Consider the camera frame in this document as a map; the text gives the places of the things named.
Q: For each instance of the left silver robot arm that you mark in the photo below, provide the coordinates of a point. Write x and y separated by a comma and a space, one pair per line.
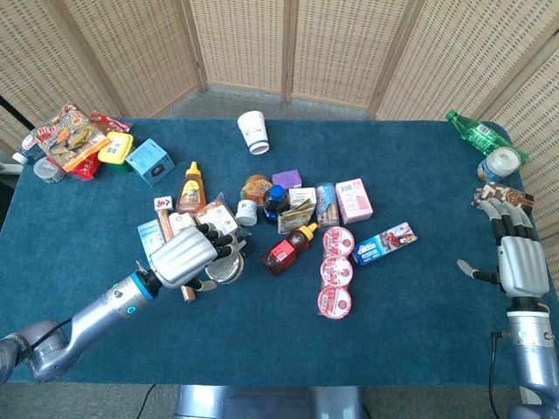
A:
87, 320

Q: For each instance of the brown snack packet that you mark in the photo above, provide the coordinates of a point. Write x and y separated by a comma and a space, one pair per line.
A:
513, 194

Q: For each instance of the bamboo folding screen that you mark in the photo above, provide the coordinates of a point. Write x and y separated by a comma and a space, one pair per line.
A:
332, 48

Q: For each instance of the small white green carton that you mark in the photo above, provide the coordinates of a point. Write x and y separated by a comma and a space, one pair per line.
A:
302, 197

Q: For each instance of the small white jar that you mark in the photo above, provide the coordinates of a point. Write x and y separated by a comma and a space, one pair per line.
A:
246, 212

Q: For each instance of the white block red print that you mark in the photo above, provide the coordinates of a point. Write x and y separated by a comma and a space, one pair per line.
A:
163, 203

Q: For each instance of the green plastic bottle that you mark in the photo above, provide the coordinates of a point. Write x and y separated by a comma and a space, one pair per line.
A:
480, 133

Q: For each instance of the clear plastic packaged food bag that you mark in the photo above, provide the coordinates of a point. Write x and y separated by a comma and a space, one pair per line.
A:
216, 216

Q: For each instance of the pink white box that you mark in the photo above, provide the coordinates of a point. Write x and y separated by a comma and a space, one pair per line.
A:
354, 201

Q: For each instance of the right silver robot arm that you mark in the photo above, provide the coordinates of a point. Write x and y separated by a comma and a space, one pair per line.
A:
535, 349

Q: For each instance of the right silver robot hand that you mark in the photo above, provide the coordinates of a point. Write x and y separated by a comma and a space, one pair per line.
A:
522, 266

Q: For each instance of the white paper cup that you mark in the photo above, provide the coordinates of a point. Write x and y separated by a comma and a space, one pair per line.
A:
254, 131

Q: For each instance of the silver can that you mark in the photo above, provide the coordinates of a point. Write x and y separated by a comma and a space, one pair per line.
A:
48, 170

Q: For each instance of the yellow lidded green box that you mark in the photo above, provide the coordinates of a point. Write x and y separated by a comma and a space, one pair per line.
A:
115, 148

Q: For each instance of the round silver tin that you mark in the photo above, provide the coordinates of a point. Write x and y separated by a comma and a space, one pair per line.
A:
227, 271

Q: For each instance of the purple box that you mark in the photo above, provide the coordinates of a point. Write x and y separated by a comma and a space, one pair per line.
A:
287, 178

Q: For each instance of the white orange juice carton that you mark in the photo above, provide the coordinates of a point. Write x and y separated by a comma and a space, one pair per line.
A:
181, 220

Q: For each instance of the dark bottle blue cap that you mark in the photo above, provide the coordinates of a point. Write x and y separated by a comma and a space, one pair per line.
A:
275, 205

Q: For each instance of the clear orange snack bag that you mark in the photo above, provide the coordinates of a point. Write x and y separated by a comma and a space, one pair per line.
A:
70, 135

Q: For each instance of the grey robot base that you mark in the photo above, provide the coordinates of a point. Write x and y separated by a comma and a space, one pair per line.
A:
268, 401

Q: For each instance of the flat light blue pack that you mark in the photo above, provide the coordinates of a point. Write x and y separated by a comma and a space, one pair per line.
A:
148, 238

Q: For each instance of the small black object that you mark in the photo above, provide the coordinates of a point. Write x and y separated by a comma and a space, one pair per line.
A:
245, 247

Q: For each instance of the olive green tea pack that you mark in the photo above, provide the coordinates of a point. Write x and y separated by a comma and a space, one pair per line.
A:
296, 218

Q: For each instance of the blue toothpaste box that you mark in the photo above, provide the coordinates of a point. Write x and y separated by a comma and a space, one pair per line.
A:
382, 243

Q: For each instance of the blue white lidded can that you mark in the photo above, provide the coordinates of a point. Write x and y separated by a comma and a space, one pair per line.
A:
500, 163

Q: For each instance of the bear honey bottle red label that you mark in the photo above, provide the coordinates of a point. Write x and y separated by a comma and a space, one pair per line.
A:
286, 253

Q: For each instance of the blue white milk bottle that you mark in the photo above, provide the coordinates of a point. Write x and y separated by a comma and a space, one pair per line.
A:
27, 148

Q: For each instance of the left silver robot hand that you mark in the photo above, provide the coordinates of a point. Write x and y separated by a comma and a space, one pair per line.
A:
183, 257

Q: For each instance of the honey bottle orange cap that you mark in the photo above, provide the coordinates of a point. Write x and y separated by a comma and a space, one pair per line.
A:
192, 190

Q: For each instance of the orange jelly cup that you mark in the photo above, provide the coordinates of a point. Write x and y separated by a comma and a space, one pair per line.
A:
257, 185

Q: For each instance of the long brown tube pack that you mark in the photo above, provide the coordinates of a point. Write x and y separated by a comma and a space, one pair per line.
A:
166, 224

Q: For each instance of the light blue cardboard box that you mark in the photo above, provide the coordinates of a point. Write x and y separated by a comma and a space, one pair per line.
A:
150, 161

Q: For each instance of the blue felt table cloth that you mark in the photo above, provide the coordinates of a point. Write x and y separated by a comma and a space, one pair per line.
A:
284, 349

